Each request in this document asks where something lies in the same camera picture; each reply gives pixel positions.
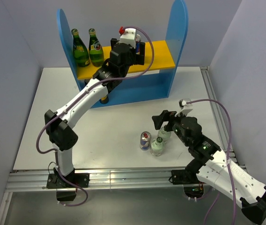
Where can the red bull can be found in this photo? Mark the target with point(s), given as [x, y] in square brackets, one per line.
[145, 140]
[137, 44]

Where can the black gold can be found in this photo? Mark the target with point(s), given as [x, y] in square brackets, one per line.
[86, 81]
[104, 100]

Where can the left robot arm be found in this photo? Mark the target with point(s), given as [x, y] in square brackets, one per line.
[59, 124]

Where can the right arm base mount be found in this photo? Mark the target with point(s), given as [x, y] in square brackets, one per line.
[192, 187]

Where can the aluminium front rail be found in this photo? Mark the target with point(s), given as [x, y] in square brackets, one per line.
[33, 181]

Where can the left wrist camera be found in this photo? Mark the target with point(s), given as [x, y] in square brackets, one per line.
[128, 36]

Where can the green bottle red label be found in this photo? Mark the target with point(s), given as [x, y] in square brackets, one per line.
[96, 53]

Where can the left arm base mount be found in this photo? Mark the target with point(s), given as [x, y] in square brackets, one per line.
[67, 191]

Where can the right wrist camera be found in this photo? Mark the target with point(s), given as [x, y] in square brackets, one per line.
[185, 107]

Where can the aluminium right rail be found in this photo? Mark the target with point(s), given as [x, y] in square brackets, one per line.
[218, 112]

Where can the blue and yellow shelf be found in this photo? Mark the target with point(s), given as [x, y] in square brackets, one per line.
[158, 81]

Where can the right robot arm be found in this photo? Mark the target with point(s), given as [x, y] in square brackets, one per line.
[210, 166]

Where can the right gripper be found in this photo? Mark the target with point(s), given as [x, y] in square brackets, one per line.
[168, 116]

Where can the clear glass bottle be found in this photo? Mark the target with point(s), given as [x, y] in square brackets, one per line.
[165, 135]
[157, 146]

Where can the aluminium rail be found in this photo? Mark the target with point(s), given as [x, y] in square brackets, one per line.
[218, 112]
[33, 181]

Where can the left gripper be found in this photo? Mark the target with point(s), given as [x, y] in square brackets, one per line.
[138, 59]

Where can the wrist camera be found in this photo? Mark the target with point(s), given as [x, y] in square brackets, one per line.
[128, 36]
[185, 107]

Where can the green bottle yellow label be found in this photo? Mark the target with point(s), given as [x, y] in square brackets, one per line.
[80, 51]

